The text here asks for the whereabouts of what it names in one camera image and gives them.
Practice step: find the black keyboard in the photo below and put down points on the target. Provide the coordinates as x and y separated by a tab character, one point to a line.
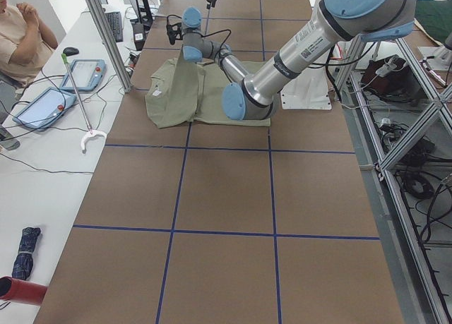
114	21

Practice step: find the aluminium frame rack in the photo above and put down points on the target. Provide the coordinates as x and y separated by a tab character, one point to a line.
412	142

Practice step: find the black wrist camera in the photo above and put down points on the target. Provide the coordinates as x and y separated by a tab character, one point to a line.
171	19

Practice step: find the person in beige shirt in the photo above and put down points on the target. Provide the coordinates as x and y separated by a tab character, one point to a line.
26	42

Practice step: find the blue teach pendant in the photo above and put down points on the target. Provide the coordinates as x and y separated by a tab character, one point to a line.
45	109
87	73

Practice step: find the reacher grabber stick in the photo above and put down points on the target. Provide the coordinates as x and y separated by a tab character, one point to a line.
91	132

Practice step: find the red cylinder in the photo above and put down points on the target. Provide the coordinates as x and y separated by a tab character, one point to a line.
22	291

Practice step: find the blue teach pendant near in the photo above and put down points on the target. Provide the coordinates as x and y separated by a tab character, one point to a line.
45	109

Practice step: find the black computer mouse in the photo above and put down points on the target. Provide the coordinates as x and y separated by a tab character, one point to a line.
70	51

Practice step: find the blue teach pendant far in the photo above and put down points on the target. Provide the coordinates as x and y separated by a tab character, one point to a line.
87	73

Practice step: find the olive green long-sleeve shirt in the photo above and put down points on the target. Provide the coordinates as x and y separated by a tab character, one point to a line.
190	92

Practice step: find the folded dark blue umbrella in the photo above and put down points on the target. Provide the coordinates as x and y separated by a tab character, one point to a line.
23	264

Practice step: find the brown box with adapter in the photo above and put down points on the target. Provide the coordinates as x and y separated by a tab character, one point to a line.
392	80

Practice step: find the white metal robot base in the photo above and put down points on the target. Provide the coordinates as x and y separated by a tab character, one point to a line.
308	91

